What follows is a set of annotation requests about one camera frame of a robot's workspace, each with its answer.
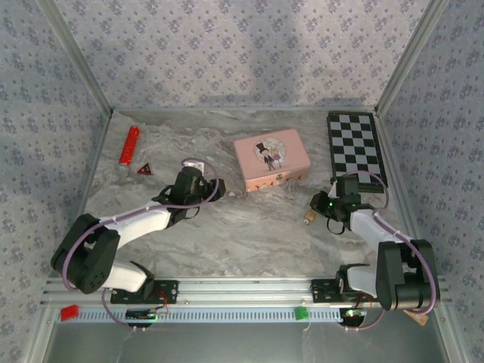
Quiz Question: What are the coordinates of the white slotted cable duct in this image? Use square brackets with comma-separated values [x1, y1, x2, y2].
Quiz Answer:
[60, 306, 347, 323]

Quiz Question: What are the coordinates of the red glitter tube silver cap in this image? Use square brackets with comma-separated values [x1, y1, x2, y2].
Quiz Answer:
[116, 126, 141, 177]

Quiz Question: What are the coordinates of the pink tin box with figures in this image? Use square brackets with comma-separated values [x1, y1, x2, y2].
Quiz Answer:
[232, 128, 312, 193]

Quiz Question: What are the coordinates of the orange paper tag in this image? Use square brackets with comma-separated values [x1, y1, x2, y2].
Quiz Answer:
[404, 309, 428, 326]

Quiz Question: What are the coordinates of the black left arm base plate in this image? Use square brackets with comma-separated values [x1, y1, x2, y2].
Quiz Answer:
[110, 278, 179, 305]

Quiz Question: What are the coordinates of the black checkered chessboard box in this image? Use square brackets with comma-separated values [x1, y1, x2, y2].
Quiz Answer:
[326, 110, 389, 195]

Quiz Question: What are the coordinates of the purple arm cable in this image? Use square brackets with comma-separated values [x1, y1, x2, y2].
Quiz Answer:
[342, 170, 439, 332]
[62, 157, 222, 332]

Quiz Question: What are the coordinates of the aluminium frame corner post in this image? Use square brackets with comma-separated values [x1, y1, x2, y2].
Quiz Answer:
[376, 0, 451, 114]
[37, 0, 114, 114]

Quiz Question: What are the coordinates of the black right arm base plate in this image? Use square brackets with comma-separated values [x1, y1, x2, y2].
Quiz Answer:
[310, 278, 374, 303]

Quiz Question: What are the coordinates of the aluminium front rail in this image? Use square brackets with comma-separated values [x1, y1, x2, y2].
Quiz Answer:
[41, 277, 451, 306]

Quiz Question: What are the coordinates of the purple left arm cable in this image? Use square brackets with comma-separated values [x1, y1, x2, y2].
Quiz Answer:
[62, 157, 222, 332]

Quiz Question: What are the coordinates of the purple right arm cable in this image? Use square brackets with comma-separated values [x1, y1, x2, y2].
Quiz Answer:
[342, 170, 439, 332]

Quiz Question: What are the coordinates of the red plastic block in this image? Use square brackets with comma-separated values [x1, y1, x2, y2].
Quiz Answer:
[60, 304, 81, 321]

